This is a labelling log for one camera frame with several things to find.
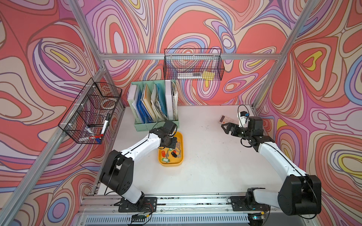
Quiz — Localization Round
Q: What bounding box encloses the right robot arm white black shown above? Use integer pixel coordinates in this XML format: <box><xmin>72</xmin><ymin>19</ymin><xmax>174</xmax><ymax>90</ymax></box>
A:
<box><xmin>221</xmin><ymin>116</ymin><xmax>321</xmax><ymax>216</ymax></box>

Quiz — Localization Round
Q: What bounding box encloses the white binder in rack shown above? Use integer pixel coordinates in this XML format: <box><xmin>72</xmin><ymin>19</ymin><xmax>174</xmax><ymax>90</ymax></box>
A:
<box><xmin>165</xmin><ymin>80</ymin><xmax>174</xmax><ymax>121</ymax></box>

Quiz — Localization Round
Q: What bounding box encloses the green file organizer rack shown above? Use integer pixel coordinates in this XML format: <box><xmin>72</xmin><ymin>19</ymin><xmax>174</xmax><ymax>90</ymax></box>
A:
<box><xmin>127</xmin><ymin>80</ymin><xmax>179</xmax><ymax>132</ymax></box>

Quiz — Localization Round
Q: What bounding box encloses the black wire basket back wall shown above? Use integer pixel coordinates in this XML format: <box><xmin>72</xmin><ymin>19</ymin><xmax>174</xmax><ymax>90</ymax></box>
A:
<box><xmin>164</xmin><ymin>47</ymin><xmax>225</xmax><ymax>81</ymax></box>

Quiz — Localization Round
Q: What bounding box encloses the yellow sticky note pad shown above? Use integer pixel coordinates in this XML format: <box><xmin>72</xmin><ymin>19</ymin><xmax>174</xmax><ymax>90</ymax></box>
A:
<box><xmin>202</xmin><ymin>71</ymin><xmax>215</xmax><ymax>81</ymax></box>

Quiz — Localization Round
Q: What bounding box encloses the pink calculator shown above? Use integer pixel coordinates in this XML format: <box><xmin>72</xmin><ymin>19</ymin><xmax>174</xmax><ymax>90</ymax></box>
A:
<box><xmin>219</xmin><ymin>115</ymin><xmax>239</xmax><ymax>125</ymax></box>

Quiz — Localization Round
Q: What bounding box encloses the black white marker pen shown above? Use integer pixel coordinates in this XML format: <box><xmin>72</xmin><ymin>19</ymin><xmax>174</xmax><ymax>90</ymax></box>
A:
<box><xmin>101</xmin><ymin>113</ymin><xmax>111</xmax><ymax>135</ymax></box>

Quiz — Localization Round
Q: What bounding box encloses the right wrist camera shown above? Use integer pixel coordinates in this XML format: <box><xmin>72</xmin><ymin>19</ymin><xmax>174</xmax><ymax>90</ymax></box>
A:
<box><xmin>239</xmin><ymin>111</ymin><xmax>249</xmax><ymax>118</ymax></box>

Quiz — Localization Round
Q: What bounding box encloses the yellow plastic storage box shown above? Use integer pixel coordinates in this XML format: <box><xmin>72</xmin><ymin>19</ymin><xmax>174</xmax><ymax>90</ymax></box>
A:
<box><xmin>158</xmin><ymin>132</ymin><xmax>184</xmax><ymax>167</ymax></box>

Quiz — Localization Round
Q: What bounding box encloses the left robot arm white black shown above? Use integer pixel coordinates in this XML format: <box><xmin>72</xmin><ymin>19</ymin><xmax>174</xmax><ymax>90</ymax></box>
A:
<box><xmin>99</xmin><ymin>121</ymin><xmax>178</xmax><ymax>208</ymax></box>

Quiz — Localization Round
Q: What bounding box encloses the black wire basket left wall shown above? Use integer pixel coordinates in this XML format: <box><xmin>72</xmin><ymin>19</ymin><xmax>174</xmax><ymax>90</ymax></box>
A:
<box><xmin>58</xmin><ymin>78</ymin><xmax>123</xmax><ymax>145</ymax></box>

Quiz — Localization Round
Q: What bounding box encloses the black wire basket wall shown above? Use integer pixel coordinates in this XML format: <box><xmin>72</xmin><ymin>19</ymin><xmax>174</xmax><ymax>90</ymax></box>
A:
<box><xmin>58</xmin><ymin>78</ymin><xmax>123</xmax><ymax>145</ymax></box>
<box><xmin>164</xmin><ymin>47</ymin><xmax>225</xmax><ymax>81</ymax></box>

